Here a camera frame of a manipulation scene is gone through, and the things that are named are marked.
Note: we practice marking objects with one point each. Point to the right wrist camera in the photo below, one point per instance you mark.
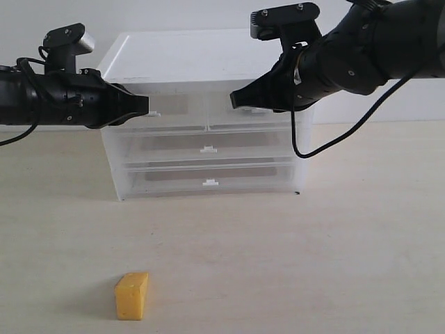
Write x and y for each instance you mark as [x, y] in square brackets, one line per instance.
[290, 24]

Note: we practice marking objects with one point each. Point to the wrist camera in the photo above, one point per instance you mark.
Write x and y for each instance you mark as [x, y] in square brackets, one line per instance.
[61, 46]
[290, 24]

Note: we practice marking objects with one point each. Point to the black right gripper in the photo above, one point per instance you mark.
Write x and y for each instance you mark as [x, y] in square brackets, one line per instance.
[341, 60]

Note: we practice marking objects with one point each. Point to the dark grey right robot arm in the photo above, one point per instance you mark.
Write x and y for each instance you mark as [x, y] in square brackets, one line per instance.
[375, 41]

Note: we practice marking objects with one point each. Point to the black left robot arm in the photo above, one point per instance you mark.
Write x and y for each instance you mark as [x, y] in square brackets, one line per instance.
[14, 109]

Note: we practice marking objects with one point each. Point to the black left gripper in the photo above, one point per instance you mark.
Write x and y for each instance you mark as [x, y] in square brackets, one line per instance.
[83, 99]

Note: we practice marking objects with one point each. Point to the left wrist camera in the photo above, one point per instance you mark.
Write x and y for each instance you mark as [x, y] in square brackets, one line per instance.
[61, 46]

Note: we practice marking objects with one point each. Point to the yellow cheese wedge block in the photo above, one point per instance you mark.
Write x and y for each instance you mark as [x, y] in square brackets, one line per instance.
[130, 293]

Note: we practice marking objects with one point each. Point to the white plastic drawer cabinet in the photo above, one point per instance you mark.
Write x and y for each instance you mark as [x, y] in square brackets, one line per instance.
[191, 62]

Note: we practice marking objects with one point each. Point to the clear plastic storage box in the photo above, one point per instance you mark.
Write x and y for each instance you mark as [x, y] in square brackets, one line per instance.
[213, 177]
[142, 148]

